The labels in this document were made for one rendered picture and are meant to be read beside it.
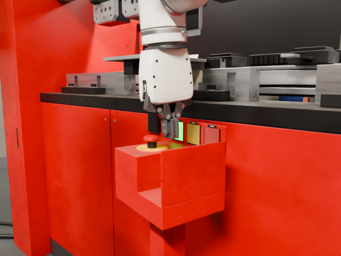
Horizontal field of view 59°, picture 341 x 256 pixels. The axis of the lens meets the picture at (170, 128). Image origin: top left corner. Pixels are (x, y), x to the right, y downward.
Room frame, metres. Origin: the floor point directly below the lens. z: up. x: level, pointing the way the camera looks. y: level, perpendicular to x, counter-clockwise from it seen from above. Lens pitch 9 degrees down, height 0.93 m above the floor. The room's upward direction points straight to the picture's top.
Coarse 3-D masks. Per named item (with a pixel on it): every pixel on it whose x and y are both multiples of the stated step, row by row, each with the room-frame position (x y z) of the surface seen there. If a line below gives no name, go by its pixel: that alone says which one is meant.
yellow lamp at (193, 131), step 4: (188, 124) 0.70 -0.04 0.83; (192, 124) 0.68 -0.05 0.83; (188, 128) 0.70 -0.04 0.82; (192, 128) 0.68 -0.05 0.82; (196, 128) 0.67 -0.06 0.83; (188, 132) 0.70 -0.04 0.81; (192, 132) 0.68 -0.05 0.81; (196, 132) 0.67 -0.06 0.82; (188, 136) 0.70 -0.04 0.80; (192, 136) 0.68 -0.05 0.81; (196, 136) 0.67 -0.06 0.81; (188, 140) 0.70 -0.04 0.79; (192, 140) 0.68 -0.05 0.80; (196, 140) 0.67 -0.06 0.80; (196, 144) 0.67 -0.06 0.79
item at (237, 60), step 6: (216, 54) 1.18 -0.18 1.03; (222, 54) 1.16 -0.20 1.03; (228, 54) 1.14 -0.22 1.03; (234, 54) 1.15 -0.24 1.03; (240, 54) 1.18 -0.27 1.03; (228, 60) 1.13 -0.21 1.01; (234, 60) 1.13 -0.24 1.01; (240, 60) 1.16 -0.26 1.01; (246, 60) 1.19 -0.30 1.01; (228, 66) 1.13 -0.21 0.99; (234, 66) 1.14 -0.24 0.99; (240, 66) 1.16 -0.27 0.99; (246, 66) 1.20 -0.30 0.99
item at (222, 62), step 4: (208, 60) 0.96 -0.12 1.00; (212, 60) 0.95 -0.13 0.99; (216, 60) 0.94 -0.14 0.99; (220, 60) 0.93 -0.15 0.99; (224, 60) 0.95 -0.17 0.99; (204, 64) 0.97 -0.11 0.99; (208, 64) 0.96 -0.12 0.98; (212, 64) 0.95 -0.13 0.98; (216, 64) 0.94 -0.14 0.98; (220, 64) 0.93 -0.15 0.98; (224, 64) 0.95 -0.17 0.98; (204, 68) 0.97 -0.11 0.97; (208, 68) 0.96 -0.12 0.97; (212, 68) 0.95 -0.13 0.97; (216, 68) 0.94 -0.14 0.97; (220, 68) 0.94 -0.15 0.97
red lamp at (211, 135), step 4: (204, 128) 0.65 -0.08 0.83; (208, 128) 0.64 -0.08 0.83; (212, 128) 0.63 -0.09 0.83; (204, 132) 0.65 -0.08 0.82; (208, 132) 0.64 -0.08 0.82; (212, 132) 0.63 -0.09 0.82; (216, 132) 0.62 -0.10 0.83; (204, 136) 0.65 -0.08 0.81; (208, 136) 0.64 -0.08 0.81; (212, 136) 0.63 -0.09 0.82; (216, 136) 0.62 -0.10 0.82; (204, 140) 0.65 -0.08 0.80; (208, 140) 0.64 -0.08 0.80; (212, 140) 0.63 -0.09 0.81; (216, 140) 0.62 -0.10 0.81
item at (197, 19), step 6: (186, 12) 1.03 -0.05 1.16; (192, 12) 1.02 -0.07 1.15; (198, 12) 1.00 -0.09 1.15; (186, 18) 1.03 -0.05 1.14; (192, 18) 1.02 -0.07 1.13; (198, 18) 1.00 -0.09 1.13; (186, 24) 1.03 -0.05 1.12; (192, 24) 1.02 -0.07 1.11; (198, 24) 1.00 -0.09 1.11; (186, 30) 1.05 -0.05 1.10; (192, 30) 1.03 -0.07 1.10; (198, 30) 1.01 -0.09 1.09
